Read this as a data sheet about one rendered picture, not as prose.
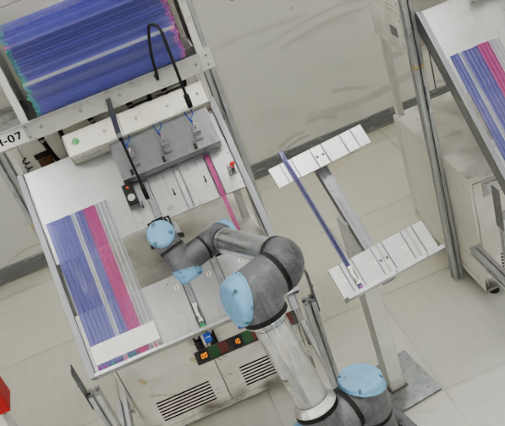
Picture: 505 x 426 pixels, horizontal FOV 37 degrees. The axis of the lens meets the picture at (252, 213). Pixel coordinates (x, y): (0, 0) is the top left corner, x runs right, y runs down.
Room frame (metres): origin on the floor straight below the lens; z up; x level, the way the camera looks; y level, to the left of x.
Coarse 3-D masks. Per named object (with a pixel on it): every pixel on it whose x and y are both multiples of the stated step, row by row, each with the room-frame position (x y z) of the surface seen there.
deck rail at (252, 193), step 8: (216, 104) 2.34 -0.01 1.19; (216, 112) 2.32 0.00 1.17; (224, 128) 2.27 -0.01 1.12; (224, 136) 2.26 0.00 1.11; (232, 144) 2.23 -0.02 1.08; (232, 152) 2.21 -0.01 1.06; (240, 160) 2.19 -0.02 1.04; (240, 168) 2.17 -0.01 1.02; (248, 176) 2.14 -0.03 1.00; (248, 184) 2.12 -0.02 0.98; (248, 192) 2.13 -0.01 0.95; (256, 200) 2.08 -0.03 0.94; (256, 208) 2.06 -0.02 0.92; (264, 216) 2.03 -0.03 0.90; (264, 224) 2.02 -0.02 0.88; (272, 232) 1.99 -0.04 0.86; (296, 288) 1.85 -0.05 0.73
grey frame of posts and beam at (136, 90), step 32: (192, 64) 2.33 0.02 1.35; (96, 96) 2.30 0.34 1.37; (128, 96) 2.31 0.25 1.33; (224, 96) 2.36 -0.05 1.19; (32, 128) 2.28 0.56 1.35; (0, 160) 2.31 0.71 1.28; (256, 192) 2.36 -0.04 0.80; (32, 224) 2.30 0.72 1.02; (320, 320) 1.87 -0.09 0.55; (320, 352) 1.89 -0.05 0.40
